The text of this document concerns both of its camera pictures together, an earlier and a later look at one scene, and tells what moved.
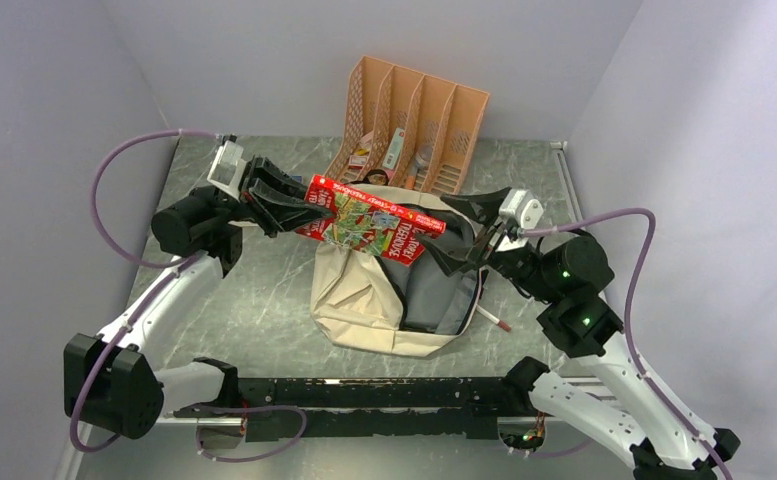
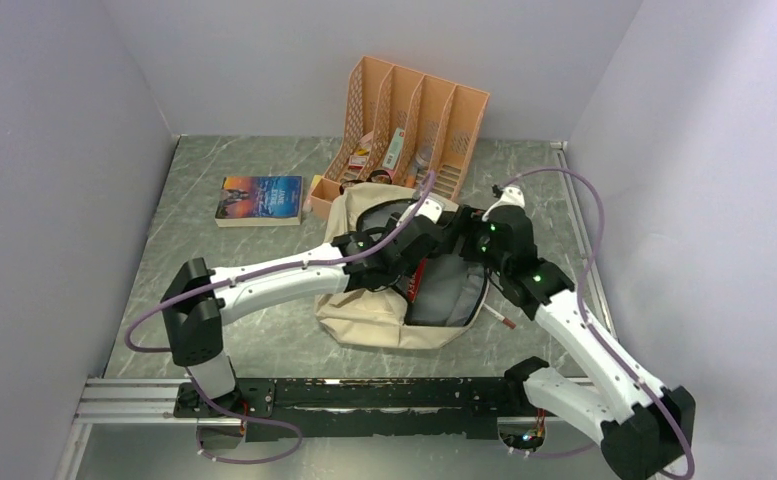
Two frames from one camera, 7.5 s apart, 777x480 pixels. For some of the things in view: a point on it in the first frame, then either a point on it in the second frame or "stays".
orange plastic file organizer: [417, 129] stays
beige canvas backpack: [371, 302] stays
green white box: [394, 149] stays
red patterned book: [366, 221] to [416, 281]
